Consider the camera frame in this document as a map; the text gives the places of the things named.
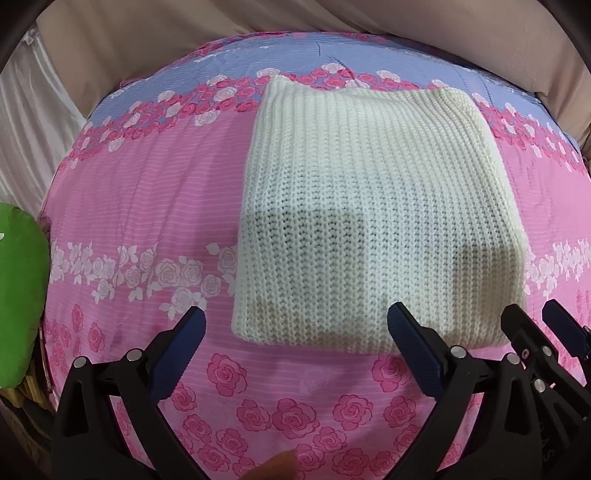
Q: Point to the beige fabric headboard cover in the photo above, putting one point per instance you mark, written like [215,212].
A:
[94,45]

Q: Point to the white red black knit sweater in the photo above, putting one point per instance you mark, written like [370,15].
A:
[354,200]

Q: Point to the green plush pillow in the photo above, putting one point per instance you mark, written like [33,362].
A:
[25,262]

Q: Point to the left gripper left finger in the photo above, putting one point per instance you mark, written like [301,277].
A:
[87,442]

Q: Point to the person's fingertip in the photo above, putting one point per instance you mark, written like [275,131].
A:
[283,466]

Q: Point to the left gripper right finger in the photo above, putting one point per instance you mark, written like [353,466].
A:
[499,446]

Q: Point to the white satin curtain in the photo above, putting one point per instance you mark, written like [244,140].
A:
[39,122]

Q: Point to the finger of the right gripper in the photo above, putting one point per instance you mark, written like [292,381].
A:
[574,337]

